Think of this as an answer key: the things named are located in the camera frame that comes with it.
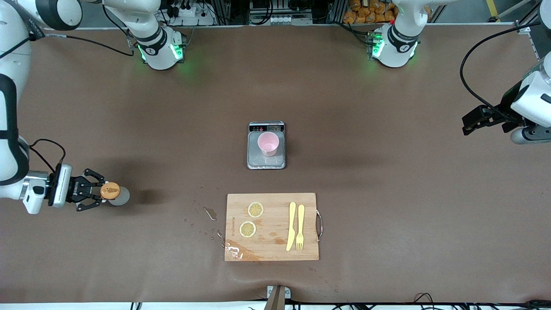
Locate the wooden cutting board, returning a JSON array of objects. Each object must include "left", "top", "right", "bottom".
[{"left": 224, "top": 192, "right": 324, "bottom": 262}]

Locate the yellow plastic fork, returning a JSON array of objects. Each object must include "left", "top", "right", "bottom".
[{"left": 295, "top": 204, "right": 306, "bottom": 251}]

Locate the silver digital kitchen scale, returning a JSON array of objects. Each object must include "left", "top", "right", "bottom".
[{"left": 247, "top": 121, "right": 287, "bottom": 170}]

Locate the pink plastic cup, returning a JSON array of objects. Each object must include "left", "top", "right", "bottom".
[{"left": 257, "top": 132, "right": 280, "bottom": 157}]

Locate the white power strip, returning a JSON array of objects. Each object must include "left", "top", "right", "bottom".
[{"left": 165, "top": 0, "right": 217, "bottom": 27}]

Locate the yellow plastic knife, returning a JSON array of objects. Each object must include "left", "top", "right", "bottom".
[{"left": 286, "top": 201, "right": 297, "bottom": 252}]

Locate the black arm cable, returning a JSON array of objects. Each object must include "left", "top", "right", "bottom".
[
  {"left": 26, "top": 0, "right": 135, "bottom": 173},
  {"left": 459, "top": 21, "right": 542, "bottom": 113}
]

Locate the bag of orange snacks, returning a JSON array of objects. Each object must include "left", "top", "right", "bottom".
[{"left": 343, "top": 0, "right": 397, "bottom": 25}]

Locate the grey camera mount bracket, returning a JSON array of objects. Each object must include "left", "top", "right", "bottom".
[{"left": 266, "top": 285, "right": 292, "bottom": 310}]

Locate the clear sauce bottle orange cap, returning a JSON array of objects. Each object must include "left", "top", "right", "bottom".
[{"left": 100, "top": 181, "right": 130, "bottom": 207}]

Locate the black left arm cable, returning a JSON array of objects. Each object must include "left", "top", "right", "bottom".
[{"left": 459, "top": 21, "right": 542, "bottom": 113}]

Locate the aluminium frame profile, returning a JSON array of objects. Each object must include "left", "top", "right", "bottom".
[{"left": 514, "top": 21, "right": 542, "bottom": 61}]

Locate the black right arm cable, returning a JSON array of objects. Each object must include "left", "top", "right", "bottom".
[{"left": 26, "top": 0, "right": 135, "bottom": 173}]

